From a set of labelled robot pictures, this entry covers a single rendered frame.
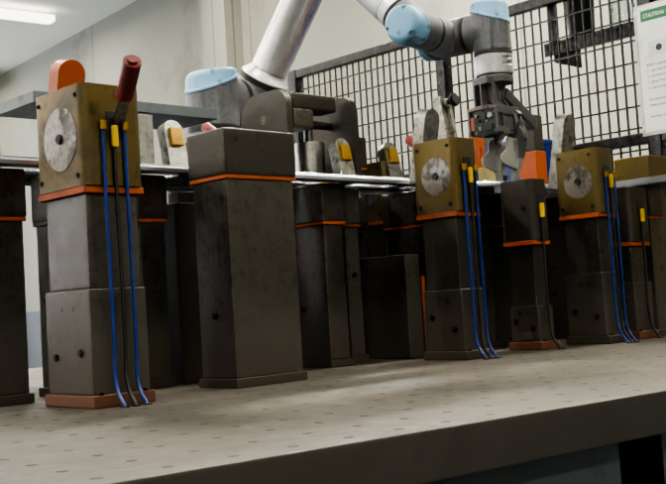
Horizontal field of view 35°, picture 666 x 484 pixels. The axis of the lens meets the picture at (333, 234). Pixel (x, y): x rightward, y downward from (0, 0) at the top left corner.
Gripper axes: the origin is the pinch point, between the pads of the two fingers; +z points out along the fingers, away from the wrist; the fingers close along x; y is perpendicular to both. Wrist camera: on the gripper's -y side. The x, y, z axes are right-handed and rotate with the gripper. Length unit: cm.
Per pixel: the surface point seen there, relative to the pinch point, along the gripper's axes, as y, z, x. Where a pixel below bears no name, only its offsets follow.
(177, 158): 71, -3, -13
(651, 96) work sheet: -55, -20, 2
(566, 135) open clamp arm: 6.1, -5.6, 17.9
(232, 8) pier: -290, -181, -437
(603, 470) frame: 85, 38, 71
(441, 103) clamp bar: 1.2, -17.7, -14.9
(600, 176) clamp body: 7.5, 2.8, 25.0
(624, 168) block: -23.5, -1.3, 11.7
